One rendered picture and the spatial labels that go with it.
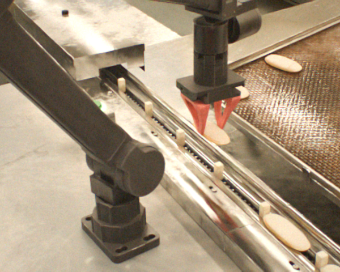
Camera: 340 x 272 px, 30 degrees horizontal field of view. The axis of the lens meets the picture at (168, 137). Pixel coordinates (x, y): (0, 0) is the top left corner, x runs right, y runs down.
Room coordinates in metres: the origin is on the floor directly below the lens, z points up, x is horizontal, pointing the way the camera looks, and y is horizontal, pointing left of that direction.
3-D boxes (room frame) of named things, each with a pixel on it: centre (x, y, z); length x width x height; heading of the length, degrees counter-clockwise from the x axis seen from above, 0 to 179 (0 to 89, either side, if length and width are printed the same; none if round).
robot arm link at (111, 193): (0.84, 0.07, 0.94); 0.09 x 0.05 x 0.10; 134
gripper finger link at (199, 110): (0.97, -0.07, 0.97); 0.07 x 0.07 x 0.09; 27
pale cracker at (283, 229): (0.78, -0.18, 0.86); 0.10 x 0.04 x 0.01; 27
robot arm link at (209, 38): (0.98, -0.08, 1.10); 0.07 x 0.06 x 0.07; 134
